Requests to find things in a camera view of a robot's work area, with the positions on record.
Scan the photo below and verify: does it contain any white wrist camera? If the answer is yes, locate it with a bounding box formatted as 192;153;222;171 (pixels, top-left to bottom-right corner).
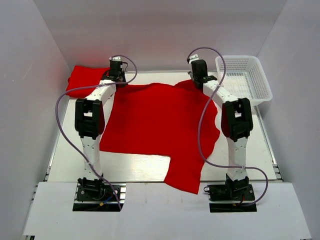
109;56;122;62
187;54;200;64

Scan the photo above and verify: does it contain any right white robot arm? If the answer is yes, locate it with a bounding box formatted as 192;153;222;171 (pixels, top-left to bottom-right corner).
187;55;253;200

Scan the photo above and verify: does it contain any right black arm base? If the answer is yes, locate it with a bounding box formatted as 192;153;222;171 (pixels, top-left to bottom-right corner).
203;184;257;213

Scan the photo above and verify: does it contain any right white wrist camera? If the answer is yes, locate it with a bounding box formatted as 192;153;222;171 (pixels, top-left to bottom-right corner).
187;54;200;64

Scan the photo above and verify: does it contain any folded red t-shirt stack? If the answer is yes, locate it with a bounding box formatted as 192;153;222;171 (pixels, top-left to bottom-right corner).
66;65;110;99

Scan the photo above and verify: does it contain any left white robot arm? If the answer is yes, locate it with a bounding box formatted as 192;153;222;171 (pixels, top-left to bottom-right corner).
75;56;126;181

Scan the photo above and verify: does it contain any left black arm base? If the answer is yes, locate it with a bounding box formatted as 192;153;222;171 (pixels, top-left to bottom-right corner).
72;183;125;212

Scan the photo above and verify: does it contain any white plastic mesh basket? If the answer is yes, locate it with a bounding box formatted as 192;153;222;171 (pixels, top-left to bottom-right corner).
215;55;273;106

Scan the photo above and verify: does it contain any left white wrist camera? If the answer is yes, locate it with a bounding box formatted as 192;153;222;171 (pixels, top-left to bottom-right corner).
109;56;122;62

